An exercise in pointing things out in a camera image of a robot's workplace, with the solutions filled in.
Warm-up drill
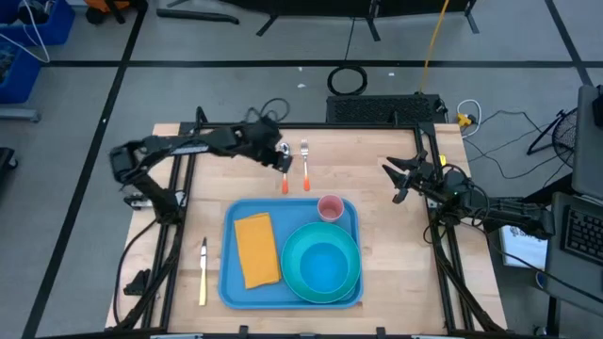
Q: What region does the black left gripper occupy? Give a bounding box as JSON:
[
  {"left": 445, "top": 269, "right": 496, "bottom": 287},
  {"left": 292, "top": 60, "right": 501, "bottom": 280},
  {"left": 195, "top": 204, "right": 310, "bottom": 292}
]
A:
[{"left": 233, "top": 117, "right": 293, "bottom": 173}]

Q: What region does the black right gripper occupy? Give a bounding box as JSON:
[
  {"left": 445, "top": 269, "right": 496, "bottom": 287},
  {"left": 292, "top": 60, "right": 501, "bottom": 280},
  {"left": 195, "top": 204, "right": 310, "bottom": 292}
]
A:
[{"left": 382, "top": 150, "right": 447, "bottom": 204}]

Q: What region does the spoon with orange handle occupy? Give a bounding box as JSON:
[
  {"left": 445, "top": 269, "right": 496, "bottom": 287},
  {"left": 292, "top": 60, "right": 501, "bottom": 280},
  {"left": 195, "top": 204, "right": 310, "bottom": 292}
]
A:
[{"left": 276, "top": 141, "right": 292, "bottom": 196}]

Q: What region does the fork with orange handle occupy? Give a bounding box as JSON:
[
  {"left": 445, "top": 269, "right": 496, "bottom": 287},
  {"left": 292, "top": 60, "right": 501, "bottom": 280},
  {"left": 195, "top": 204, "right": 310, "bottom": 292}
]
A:
[{"left": 300, "top": 138, "right": 312, "bottom": 192}]

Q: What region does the blue plastic bowl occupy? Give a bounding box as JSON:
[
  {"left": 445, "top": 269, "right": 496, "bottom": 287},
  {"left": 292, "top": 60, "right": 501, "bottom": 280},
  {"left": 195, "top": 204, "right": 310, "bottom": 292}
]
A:
[{"left": 286, "top": 229, "right": 358, "bottom": 299}]

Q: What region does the knife with yellow handle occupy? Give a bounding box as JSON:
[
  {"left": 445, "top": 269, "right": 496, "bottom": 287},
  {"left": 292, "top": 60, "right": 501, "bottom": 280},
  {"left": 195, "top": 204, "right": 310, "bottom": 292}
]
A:
[{"left": 198, "top": 236, "right": 209, "bottom": 307}]

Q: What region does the blue plastic tray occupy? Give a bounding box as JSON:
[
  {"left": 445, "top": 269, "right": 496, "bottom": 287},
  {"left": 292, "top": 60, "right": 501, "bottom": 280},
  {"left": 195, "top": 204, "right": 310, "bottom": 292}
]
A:
[{"left": 217, "top": 197, "right": 365, "bottom": 311}]

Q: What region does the black vented computer case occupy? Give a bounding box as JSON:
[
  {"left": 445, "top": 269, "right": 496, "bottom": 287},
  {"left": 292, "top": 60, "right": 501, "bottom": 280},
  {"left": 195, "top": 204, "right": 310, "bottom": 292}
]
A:
[{"left": 325, "top": 93, "right": 447, "bottom": 126}]

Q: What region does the pink plastic cup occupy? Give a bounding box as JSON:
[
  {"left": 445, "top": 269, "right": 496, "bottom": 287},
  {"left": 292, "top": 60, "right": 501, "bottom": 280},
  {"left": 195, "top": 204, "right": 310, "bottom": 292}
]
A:
[{"left": 317, "top": 194, "right": 346, "bottom": 223}]

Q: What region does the orange cloth napkin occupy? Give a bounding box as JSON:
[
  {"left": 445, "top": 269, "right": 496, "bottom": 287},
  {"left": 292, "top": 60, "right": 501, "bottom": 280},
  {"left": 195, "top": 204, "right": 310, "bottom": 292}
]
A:
[{"left": 234, "top": 212, "right": 283, "bottom": 290}]

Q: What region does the white printed paper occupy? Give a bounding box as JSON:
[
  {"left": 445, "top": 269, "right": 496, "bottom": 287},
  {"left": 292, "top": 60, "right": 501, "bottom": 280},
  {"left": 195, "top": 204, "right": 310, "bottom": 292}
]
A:
[{"left": 498, "top": 224, "right": 550, "bottom": 270}]

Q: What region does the black tube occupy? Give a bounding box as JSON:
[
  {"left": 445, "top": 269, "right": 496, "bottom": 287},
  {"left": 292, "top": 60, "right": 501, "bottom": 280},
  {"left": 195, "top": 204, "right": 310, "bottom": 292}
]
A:
[{"left": 155, "top": 8, "right": 240, "bottom": 25}]

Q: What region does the grey laptop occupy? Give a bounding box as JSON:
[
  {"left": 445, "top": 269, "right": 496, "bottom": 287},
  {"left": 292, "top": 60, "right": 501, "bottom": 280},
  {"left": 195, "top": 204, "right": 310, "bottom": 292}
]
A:
[{"left": 546, "top": 84, "right": 603, "bottom": 316}]

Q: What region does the orange object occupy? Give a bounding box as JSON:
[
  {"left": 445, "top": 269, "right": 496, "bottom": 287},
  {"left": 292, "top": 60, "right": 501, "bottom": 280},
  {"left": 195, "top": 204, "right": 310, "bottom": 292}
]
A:
[{"left": 84, "top": 0, "right": 131, "bottom": 13}]

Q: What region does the blue plastic bin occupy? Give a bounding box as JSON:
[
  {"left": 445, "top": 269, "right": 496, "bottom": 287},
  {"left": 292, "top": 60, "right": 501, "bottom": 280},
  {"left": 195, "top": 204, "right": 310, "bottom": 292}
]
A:
[
  {"left": 0, "top": 40, "right": 42, "bottom": 105},
  {"left": 0, "top": 0, "right": 76, "bottom": 47}
]

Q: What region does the black metal table frame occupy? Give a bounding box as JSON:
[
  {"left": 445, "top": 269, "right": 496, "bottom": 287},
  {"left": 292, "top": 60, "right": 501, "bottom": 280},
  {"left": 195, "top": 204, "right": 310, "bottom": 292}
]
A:
[{"left": 106, "top": 106, "right": 508, "bottom": 339}]

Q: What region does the coiled black cable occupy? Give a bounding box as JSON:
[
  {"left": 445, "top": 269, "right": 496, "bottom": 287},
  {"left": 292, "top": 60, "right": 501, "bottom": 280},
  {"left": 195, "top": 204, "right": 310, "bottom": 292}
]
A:
[{"left": 327, "top": 64, "right": 368, "bottom": 97}]

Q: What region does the looped white cable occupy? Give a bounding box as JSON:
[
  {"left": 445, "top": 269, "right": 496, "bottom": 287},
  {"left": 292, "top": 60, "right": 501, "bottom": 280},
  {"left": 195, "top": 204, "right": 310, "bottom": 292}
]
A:
[{"left": 455, "top": 98, "right": 482, "bottom": 138}]

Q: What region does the black floor cable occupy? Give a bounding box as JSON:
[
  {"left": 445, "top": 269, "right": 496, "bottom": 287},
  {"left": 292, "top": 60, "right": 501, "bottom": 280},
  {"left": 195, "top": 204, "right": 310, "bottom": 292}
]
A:
[{"left": 464, "top": 110, "right": 574, "bottom": 189}]

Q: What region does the yellow hanging cable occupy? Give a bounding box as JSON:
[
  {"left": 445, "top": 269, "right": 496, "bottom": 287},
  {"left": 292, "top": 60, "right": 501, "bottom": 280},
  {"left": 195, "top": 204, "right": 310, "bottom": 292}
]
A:
[{"left": 418, "top": 0, "right": 451, "bottom": 95}]

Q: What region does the black wire fan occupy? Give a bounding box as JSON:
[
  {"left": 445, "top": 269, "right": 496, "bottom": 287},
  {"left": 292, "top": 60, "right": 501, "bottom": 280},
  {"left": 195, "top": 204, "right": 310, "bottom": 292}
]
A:
[{"left": 526, "top": 106, "right": 580, "bottom": 169}]

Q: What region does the black clamp bracket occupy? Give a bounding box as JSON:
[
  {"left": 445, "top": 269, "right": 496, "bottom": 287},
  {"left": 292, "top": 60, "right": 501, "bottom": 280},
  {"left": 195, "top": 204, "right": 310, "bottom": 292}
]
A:
[{"left": 122, "top": 267, "right": 152, "bottom": 297}]

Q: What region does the thin white cable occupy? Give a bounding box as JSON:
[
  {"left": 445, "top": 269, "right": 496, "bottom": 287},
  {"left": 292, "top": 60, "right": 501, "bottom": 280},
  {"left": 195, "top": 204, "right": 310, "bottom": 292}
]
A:
[{"left": 0, "top": 0, "right": 51, "bottom": 64}]

